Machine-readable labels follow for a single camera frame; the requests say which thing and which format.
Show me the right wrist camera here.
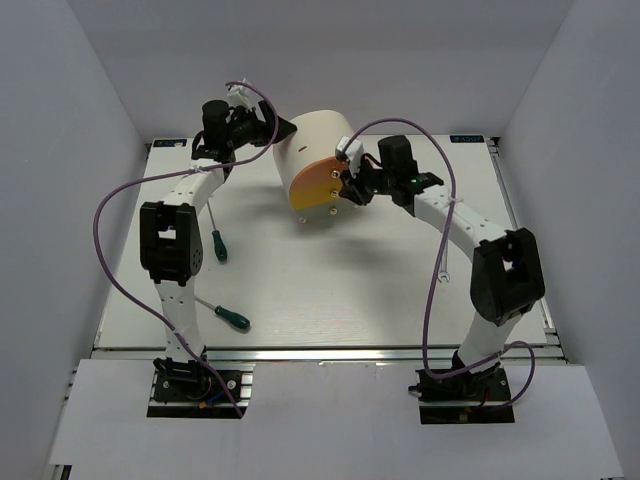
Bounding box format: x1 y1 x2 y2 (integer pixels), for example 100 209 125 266
335 136 364 164

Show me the silver open-end wrench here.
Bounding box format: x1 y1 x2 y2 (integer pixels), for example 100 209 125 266
437 246 450 283

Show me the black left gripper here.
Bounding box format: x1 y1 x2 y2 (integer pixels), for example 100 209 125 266
225 100 296 150

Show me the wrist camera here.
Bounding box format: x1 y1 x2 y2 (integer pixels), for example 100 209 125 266
335 136 364 164
225 78 253 109

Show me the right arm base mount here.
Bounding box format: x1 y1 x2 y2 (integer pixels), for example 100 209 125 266
408 367 515 425

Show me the orange drawer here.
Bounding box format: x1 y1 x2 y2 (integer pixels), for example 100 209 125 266
289 157 346 192

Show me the cream drawer cabinet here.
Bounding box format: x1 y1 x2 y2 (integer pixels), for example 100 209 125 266
272 110 355 223

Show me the long green screwdriver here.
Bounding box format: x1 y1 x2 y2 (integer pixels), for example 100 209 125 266
206 202 228 263

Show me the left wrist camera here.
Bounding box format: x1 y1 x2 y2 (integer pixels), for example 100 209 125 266
225 78 253 109

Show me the large green-handled screwdriver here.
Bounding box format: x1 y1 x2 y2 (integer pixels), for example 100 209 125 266
195 296 251 332

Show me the yellow drawer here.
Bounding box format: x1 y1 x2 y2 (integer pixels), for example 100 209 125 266
289 179 341 210

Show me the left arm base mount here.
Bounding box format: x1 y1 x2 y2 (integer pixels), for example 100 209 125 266
146 358 248 420

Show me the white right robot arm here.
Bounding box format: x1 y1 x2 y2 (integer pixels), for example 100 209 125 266
335 135 546 399

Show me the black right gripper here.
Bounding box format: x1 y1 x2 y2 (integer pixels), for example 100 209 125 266
339 156 395 206

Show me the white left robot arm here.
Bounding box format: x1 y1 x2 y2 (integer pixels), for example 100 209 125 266
139 100 297 364

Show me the aluminium table rail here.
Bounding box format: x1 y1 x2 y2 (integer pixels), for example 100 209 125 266
91 344 566 365

